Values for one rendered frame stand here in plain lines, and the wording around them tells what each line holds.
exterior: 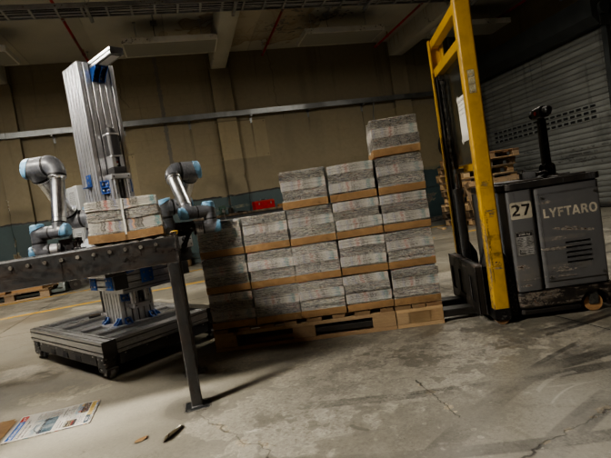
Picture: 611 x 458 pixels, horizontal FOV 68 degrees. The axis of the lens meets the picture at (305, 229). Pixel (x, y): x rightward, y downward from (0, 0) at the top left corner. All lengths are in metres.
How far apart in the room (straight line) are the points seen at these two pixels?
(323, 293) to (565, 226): 1.44
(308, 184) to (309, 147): 7.17
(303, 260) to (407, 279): 0.65
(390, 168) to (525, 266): 0.95
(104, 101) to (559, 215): 2.99
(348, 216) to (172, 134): 7.18
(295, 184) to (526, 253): 1.40
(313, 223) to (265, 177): 6.90
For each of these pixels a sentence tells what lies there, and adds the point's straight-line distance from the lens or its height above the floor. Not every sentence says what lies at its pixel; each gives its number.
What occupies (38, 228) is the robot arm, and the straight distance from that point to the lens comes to 2.90.
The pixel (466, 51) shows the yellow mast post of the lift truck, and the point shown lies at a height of 1.54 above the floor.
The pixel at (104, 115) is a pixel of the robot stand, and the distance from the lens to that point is 3.53.
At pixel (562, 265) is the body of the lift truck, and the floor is 0.28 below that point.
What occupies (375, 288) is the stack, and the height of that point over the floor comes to 0.27.
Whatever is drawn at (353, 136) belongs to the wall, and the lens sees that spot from 10.33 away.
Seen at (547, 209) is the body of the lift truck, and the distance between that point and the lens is 2.90.
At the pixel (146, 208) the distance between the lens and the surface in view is 2.62.
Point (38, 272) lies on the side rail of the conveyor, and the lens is 2.24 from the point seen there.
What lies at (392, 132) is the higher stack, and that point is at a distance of 2.86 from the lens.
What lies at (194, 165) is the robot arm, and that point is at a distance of 3.06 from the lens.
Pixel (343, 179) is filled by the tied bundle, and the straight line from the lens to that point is 2.81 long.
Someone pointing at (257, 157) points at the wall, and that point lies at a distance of 9.71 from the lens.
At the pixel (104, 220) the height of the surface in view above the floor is 0.93.
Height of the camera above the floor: 0.85
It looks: 3 degrees down
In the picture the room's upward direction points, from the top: 9 degrees counter-clockwise
